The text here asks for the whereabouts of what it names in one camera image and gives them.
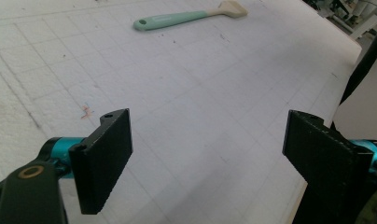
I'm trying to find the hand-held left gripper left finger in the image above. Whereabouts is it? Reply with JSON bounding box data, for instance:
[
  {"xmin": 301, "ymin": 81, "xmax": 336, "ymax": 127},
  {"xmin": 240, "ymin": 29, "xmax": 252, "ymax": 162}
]
[{"xmin": 49, "ymin": 107, "xmax": 133, "ymax": 216}]

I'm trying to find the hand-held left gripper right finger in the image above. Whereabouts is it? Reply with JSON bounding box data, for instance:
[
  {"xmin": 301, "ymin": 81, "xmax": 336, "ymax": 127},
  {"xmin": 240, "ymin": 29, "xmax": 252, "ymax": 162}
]
[{"xmin": 282, "ymin": 109, "xmax": 377, "ymax": 224}]

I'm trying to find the green-handled cream spatula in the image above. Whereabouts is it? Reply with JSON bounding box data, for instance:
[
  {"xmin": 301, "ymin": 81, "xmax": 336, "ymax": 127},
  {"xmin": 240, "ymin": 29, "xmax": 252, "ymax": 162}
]
[{"xmin": 133, "ymin": 0, "xmax": 249, "ymax": 32}]

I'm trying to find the white grid mat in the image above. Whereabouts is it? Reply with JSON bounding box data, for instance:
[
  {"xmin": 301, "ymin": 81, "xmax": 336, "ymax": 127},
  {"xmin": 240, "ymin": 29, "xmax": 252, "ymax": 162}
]
[{"xmin": 0, "ymin": 0, "xmax": 363, "ymax": 224}]

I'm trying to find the black metal frame stand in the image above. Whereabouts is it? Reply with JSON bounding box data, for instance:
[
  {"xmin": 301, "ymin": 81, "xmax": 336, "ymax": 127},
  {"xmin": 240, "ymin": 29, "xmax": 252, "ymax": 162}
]
[{"xmin": 339, "ymin": 17, "xmax": 377, "ymax": 106}]

